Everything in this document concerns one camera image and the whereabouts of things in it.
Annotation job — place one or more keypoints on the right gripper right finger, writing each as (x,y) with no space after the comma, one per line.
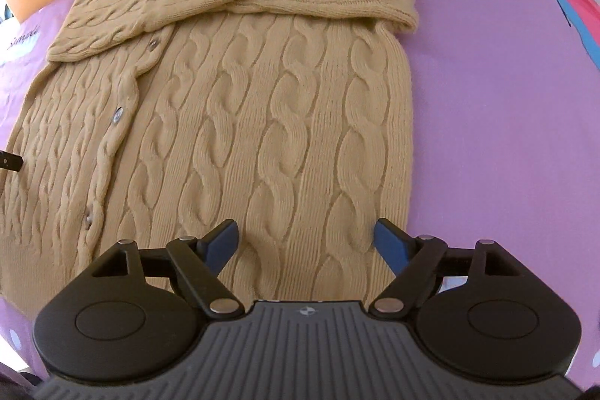
(414,263)

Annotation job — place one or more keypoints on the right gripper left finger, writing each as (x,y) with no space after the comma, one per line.
(197,263)

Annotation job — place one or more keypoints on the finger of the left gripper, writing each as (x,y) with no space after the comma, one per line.
(10,161)

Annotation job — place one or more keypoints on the yellow cable-knit cardigan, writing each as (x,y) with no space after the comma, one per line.
(154,119)

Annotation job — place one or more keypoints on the pink and blue pillow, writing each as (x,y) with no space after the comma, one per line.
(583,15)

